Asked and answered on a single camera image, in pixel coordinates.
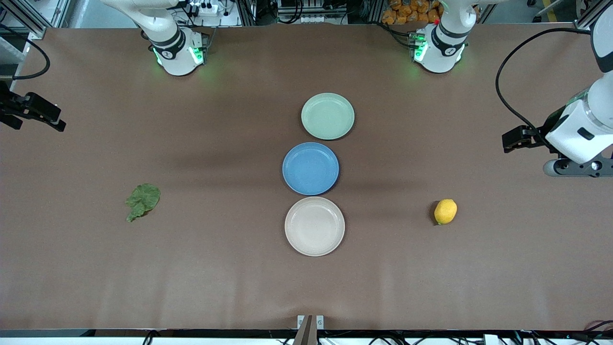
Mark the light green plate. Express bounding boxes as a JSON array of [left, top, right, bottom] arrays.
[[301, 92, 355, 141]]

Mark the beige plate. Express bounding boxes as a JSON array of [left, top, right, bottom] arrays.
[[284, 196, 346, 257]]

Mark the blue plate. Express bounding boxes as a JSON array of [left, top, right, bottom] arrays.
[[282, 142, 340, 196]]

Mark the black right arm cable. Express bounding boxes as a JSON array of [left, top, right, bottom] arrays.
[[0, 23, 51, 81]]

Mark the aluminium frame post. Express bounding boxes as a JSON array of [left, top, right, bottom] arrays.
[[0, 0, 48, 40], [574, 0, 613, 34]]

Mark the green lettuce leaf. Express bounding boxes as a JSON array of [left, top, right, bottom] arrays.
[[125, 184, 161, 223]]

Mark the bag of orange items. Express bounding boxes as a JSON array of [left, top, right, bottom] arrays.
[[382, 0, 442, 25]]

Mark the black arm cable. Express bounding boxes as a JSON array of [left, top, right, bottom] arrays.
[[0, 23, 51, 81], [495, 27, 595, 144]]

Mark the metal table edge bracket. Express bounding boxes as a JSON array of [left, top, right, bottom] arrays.
[[297, 315, 325, 345]]

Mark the yellow lemon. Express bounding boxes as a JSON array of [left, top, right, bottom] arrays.
[[434, 199, 458, 226]]

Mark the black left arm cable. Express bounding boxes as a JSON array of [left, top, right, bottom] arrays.
[[495, 27, 595, 144]]

